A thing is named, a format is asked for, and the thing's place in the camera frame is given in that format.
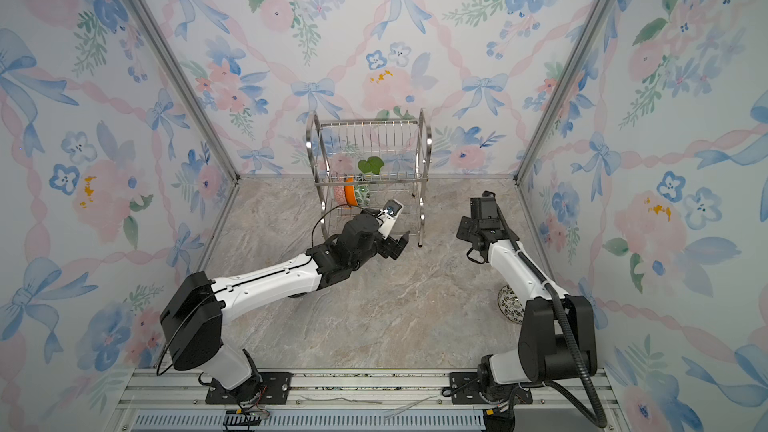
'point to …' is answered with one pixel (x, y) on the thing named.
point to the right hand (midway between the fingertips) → (471, 224)
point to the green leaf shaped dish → (372, 165)
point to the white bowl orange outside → (350, 193)
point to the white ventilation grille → (378, 421)
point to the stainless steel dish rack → (337, 145)
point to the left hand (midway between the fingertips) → (396, 219)
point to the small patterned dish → (510, 305)
